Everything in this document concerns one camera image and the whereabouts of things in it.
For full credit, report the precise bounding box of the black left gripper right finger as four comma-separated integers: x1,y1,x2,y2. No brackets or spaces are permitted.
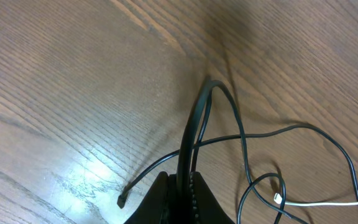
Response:
190,172,234,224

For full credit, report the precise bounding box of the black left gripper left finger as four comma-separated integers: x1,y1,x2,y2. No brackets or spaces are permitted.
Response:
125,172,168,224

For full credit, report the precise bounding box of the black usb cable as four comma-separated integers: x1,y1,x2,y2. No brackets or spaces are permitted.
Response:
117,80,358,224

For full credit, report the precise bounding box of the white usb cable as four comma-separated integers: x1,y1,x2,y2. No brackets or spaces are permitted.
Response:
273,192,358,207

